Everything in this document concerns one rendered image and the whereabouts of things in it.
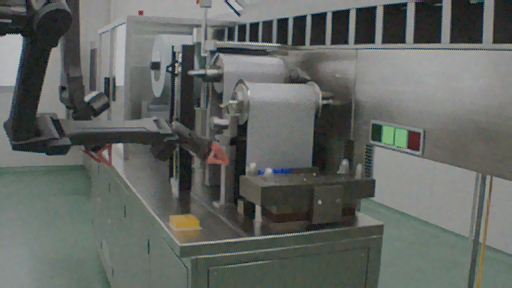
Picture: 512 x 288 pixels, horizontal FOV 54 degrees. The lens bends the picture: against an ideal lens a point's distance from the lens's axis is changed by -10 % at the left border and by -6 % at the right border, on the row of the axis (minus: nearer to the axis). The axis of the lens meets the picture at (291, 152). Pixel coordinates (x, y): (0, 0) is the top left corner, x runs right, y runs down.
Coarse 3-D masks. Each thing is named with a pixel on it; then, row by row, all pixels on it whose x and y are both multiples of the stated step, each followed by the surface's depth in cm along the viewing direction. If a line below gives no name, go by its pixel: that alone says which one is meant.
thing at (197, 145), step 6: (192, 132) 160; (192, 138) 159; (198, 138) 161; (204, 138) 163; (186, 144) 159; (192, 144) 160; (198, 144) 160; (204, 144) 161; (210, 144) 160; (192, 150) 161; (198, 150) 161; (204, 150) 159; (198, 156) 160; (204, 156) 159
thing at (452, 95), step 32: (288, 64) 216; (320, 64) 194; (352, 64) 175; (384, 64) 160; (416, 64) 146; (448, 64) 135; (480, 64) 125; (352, 96) 176; (384, 96) 160; (416, 96) 147; (448, 96) 135; (480, 96) 125; (320, 128) 195; (352, 128) 176; (448, 128) 136; (480, 128) 126; (448, 160) 136; (480, 160) 126
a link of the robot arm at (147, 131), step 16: (48, 112) 125; (64, 128) 124; (80, 128) 128; (96, 128) 132; (112, 128) 136; (128, 128) 140; (144, 128) 145; (160, 128) 151; (48, 144) 119; (64, 144) 122; (80, 144) 131; (144, 144) 148; (160, 144) 152
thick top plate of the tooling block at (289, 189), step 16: (240, 176) 167; (288, 176) 170; (304, 176) 170; (320, 176) 172; (336, 176) 173; (352, 176) 174; (368, 176) 175; (240, 192) 167; (256, 192) 156; (272, 192) 155; (288, 192) 157; (304, 192) 160; (352, 192) 168; (368, 192) 171
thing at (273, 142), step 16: (256, 128) 171; (272, 128) 174; (288, 128) 176; (304, 128) 179; (256, 144) 172; (272, 144) 175; (288, 144) 177; (304, 144) 180; (256, 160) 173; (272, 160) 175; (288, 160) 178; (304, 160) 181
